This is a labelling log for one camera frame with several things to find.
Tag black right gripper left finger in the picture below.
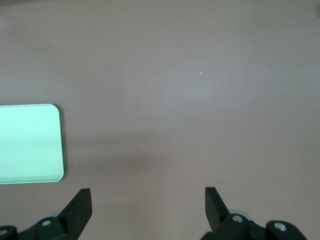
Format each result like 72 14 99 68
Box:
0 188 93 240

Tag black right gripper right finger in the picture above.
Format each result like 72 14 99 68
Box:
199 186 307 240

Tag light green rectangular tray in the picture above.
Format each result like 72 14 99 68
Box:
0 103 66 186

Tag brown table cover sheet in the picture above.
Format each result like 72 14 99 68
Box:
0 0 320 240

